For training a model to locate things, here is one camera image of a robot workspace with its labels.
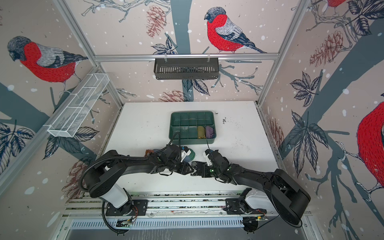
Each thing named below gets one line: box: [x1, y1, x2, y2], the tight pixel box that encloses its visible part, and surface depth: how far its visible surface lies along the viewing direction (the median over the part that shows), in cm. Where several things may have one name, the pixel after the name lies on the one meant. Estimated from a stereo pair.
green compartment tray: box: [168, 111, 217, 145], surface depth 106 cm
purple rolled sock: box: [205, 126, 215, 139], surface depth 97 cm
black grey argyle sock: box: [190, 161, 205, 177], surface depth 86 cm
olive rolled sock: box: [197, 126, 206, 139], surface depth 98 cm
